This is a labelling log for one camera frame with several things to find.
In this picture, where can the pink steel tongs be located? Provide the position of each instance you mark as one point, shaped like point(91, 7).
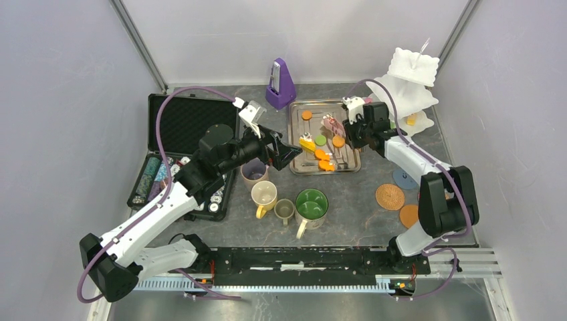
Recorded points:
point(334, 126)

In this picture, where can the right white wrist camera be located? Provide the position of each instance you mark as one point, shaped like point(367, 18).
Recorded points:
point(354, 107)

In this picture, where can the yellow cake slice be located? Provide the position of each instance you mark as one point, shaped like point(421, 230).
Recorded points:
point(307, 143)

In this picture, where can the yellow rectangular cake bar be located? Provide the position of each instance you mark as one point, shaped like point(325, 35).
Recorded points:
point(411, 119)

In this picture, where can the purple metronome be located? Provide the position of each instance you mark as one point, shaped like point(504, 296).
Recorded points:
point(281, 90)

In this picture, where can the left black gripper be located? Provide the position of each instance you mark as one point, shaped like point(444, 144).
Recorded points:
point(283, 153)

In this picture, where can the layered strawberry cake slice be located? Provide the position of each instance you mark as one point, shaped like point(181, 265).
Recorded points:
point(330, 126)

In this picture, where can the cream yellow-handled mug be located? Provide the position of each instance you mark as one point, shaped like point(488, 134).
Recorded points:
point(264, 195)

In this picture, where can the lower orange fish cake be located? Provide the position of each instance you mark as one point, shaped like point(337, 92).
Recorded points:
point(325, 165)

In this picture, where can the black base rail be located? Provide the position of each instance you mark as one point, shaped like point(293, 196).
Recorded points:
point(299, 266)

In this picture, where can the steel serving tray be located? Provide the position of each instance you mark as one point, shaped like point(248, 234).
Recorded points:
point(345, 159)

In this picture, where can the white three-tier cake stand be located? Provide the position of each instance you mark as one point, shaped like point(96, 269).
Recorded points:
point(405, 88)

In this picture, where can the green interior mushroom mug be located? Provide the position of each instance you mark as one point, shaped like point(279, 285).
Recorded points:
point(311, 209)

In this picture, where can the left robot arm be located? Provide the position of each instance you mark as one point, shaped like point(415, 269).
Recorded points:
point(119, 259)

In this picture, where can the upper orange fish cake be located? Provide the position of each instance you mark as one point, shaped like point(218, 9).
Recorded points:
point(321, 155)

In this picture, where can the pink mug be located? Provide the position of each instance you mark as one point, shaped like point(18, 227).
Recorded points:
point(253, 172)

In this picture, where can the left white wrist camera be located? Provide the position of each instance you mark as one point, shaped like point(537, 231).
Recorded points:
point(250, 113)

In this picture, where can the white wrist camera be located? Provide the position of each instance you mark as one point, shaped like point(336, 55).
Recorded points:
point(354, 107)
point(250, 113)

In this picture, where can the green macaron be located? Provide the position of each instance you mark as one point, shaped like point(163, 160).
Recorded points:
point(320, 140)

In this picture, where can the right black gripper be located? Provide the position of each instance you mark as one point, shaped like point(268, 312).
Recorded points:
point(350, 131)

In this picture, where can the orange fish cake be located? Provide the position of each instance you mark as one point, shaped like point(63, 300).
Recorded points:
point(321, 155)
point(325, 165)

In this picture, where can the black poker chip case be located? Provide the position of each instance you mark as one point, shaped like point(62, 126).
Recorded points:
point(183, 123)

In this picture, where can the orange round coaster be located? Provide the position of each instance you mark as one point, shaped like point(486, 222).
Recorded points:
point(409, 215)

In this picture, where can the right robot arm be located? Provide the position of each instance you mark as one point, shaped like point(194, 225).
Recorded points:
point(447, 206)

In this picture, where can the blue smiley coaster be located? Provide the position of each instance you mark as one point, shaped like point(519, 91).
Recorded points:
point(404, 180)

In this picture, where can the woven brown coaster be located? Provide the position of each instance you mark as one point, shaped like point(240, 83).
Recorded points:
point(390, 197)

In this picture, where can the small orange macaron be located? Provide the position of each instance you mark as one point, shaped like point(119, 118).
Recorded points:
point(306, 115)

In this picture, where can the small grey-green mug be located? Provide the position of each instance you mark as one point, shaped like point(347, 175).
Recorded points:
point(284, 209)

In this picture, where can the white cable duct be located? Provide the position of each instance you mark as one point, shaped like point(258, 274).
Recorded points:
point(470, 263)

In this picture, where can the orange sandwich cookie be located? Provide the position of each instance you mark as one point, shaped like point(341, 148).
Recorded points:
point(338, 141)

